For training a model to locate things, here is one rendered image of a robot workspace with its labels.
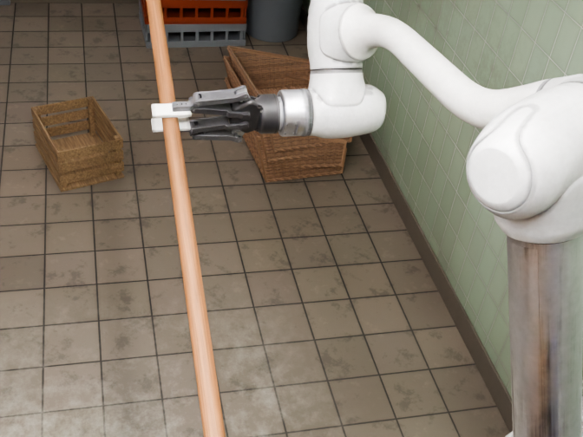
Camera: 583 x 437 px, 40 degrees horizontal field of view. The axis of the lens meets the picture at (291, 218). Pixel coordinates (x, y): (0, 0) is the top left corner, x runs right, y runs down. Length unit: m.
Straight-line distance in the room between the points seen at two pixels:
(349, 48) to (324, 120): 0.14
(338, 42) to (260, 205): 2.25
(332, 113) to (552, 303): 0.60
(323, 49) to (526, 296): 0.63
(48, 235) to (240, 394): 1.15
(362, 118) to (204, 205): 2.20
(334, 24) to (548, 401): 0.75
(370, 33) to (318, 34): 0.11
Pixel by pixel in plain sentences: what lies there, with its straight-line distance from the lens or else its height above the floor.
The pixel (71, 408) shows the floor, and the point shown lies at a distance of 2.89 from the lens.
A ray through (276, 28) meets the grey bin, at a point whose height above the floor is 0.10.
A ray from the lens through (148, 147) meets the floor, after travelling 4.03.
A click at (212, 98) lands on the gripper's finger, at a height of 1.52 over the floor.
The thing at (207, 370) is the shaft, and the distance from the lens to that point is 1.19.
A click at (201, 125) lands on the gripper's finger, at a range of 1.52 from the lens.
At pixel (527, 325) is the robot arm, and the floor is 1.51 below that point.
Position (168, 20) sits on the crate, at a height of 0.18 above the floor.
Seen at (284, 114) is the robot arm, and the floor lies 1.49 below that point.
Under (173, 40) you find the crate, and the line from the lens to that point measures 4.99.
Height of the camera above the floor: 2.28
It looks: 39 degrees down
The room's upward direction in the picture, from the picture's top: 8 degrees clockwise
